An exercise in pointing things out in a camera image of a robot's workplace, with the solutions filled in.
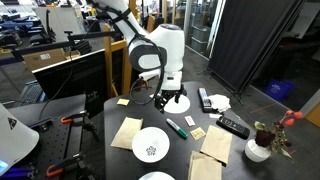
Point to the pink sachet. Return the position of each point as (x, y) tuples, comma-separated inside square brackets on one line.
[(189, 120)]

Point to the small white sachet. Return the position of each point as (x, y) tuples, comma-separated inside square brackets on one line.
[(215, 116)]

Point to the black tv remote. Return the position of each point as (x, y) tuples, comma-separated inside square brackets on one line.
[(233, 127)]

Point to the white plate with raised rim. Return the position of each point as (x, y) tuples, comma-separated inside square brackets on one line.
[(156, 176)]

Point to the white flat paper plate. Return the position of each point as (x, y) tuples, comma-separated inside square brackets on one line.
[(179, 106)]

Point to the black tripod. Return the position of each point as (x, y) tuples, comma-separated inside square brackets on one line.
[(89, 125)]

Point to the white paper packet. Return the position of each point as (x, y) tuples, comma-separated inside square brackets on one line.
[(152, 96)]

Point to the white round vase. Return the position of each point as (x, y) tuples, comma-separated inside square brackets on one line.
[(256, 151)]

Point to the black room divider panel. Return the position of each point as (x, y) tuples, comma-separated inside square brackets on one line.
[(253, 40)]

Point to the black perforated side table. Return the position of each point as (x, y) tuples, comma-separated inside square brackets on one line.
[(53, 140)]

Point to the yellow sachet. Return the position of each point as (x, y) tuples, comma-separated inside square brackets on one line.
[(198, 133)]

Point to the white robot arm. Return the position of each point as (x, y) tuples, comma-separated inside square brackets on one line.
[(171, 46)]

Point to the white bowl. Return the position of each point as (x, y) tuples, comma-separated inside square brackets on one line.
[(150, 144)]

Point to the cardboard box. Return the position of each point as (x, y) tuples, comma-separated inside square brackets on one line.
[(45, 59)]

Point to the green and white marker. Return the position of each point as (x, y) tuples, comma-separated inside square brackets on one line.
[(176, 128)]

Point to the white dome cover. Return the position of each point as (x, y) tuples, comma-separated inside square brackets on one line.
[(16, 136)]

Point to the wooden easel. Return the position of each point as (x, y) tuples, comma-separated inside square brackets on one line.
[(126, 80)]

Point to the black keyboard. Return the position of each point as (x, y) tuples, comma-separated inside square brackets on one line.
[(31, 93)]

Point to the crumpled white tissue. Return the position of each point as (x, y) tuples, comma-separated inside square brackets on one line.
[(220, 102)]

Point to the black boom stand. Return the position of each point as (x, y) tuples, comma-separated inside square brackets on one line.
[(50, 46)]

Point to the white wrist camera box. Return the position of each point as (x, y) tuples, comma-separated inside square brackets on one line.
[(149, 74)]

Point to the blue plastic bin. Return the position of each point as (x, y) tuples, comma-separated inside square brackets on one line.
[(279, 89)]

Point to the grey storage bin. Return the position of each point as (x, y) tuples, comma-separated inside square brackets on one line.
[(199, 45), (201, 33)]

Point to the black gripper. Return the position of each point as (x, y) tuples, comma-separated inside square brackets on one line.
[(170, 92)]

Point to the yellow sticky note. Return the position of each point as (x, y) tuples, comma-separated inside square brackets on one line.
[(123, 102)]

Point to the brown paper napkin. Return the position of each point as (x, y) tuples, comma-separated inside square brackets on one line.
[(125, 133)]

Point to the long remote with coloured buttons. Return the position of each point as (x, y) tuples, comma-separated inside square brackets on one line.
[(204, 99)]

